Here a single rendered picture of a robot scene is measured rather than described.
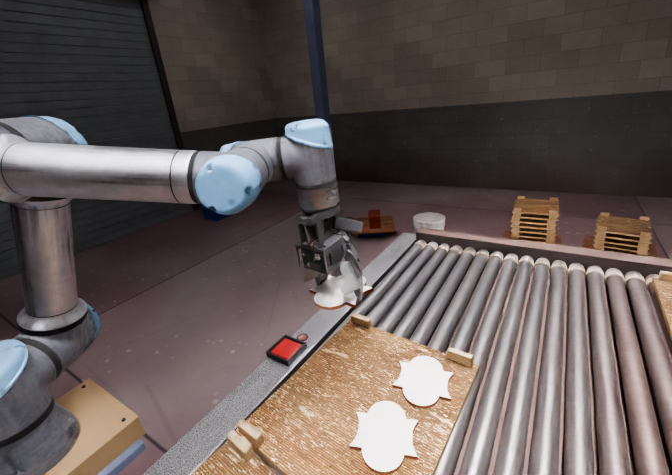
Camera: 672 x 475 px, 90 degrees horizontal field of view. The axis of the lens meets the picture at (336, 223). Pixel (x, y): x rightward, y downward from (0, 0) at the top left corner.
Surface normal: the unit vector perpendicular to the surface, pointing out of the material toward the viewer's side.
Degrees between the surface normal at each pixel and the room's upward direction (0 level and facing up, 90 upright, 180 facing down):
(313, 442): 0
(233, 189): 91
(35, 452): 72
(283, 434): 0
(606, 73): 90
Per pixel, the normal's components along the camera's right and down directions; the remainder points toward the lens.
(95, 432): -0.11, -0.93
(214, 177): 0.00, 0.37
